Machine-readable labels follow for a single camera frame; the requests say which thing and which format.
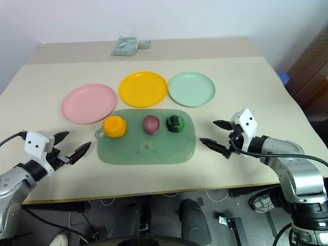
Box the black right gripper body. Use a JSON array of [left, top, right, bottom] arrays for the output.
[[222, 128, 244, 160]]

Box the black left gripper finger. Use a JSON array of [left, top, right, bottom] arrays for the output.
[[68, 141, 92, 165], [52, 131, 70, 149]]

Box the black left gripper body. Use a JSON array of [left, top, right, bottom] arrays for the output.
[[46, 147, 71, 172]]

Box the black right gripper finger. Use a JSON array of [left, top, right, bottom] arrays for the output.
[[199, 138, 228, 155], [213, 119, 233, 132]]

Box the orange toy fruit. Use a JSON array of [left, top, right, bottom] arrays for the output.
[[102, 115, 128, 139]]

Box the dark green toy fruit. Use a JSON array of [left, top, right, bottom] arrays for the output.
[[165, 114, 186, 134]]

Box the pink plastic plate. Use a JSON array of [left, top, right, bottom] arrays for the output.
[[60, 83, 118, 125]]

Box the mint green plastic plate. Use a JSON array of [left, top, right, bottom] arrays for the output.
[[167, 71, 216, 108]]

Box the purple toy fruit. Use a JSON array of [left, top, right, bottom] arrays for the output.
[[142, 115, 161, 135]]

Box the yellow plastic plate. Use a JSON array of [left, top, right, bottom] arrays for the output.
[[118, 71, 169, 109]]

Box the black table crossbar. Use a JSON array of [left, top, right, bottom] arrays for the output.
[[229, 184, 280, 198], [21, 200, 91, 214]]

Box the white grey sneaker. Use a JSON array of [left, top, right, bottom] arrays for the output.
[[249, 193, 273, 214]]

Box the translucent green cutting board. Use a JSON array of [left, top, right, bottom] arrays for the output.
[[94, 108, 197, 166]]

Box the blue plastic stool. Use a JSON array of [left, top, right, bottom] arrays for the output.
[[277, 72, 291, 87]]

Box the dark rounded shape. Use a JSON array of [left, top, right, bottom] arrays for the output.
[[179, 198, 213, 246]]

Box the white shoe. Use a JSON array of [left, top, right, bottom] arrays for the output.
[[48, 233, 69, 246]]

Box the brown wooden cabinet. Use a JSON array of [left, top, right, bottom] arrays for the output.
[[286, 27, 328, 124]]

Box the pale green plastic packet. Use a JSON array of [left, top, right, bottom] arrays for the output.
[[110, 30, 141, 57]]

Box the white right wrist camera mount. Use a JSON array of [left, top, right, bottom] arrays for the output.
[[230, 108, 258, 152]]

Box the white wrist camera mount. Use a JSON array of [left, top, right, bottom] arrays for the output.
[[24, 131, 56, 172], [230, 108, 258, 152]]

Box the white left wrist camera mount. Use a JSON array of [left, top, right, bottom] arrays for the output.
[[24, 131, 56, 172]]

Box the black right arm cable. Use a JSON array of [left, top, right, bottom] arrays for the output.
[[229, 137, 328, 166]]

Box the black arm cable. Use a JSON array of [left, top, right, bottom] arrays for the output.
[[229, 137, 328, 166], [0, 131, 28, 148]]

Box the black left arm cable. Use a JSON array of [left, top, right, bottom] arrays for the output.
[[0, 131, 28, 148]]

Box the white floor cable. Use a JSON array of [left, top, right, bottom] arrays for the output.
[[204, 188, 229, 202]]

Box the black metal bracket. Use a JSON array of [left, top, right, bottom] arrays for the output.
[[218, 215, 247, 246]]

